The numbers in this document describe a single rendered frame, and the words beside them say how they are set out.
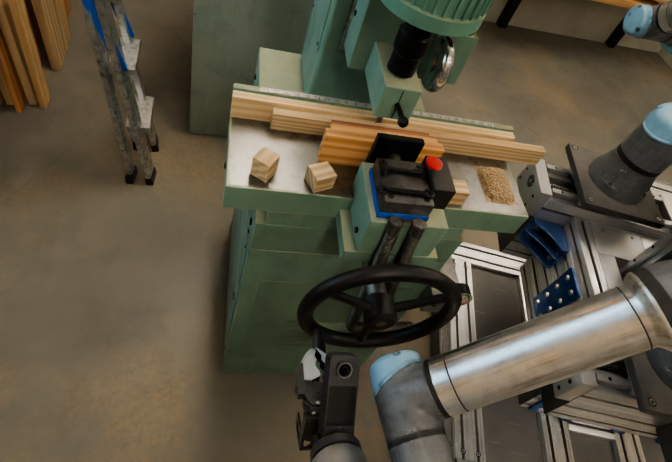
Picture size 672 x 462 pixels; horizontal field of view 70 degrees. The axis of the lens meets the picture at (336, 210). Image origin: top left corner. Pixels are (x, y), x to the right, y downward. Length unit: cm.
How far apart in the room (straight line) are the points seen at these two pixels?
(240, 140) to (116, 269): 99
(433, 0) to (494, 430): 123
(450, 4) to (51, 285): 148
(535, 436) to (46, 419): 139
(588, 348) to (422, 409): 21
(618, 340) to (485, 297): 120
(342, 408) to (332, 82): 71
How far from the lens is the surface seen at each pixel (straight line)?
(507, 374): 63
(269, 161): 83
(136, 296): 175
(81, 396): 164
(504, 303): 183
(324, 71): 111
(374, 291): 87
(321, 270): 108
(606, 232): 146
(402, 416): 65
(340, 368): 70
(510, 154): 112
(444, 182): 82
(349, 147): 89
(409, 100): 88
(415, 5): 76
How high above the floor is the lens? 154
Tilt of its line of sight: 49 degrees down
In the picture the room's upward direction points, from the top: 23 degrees clockwise
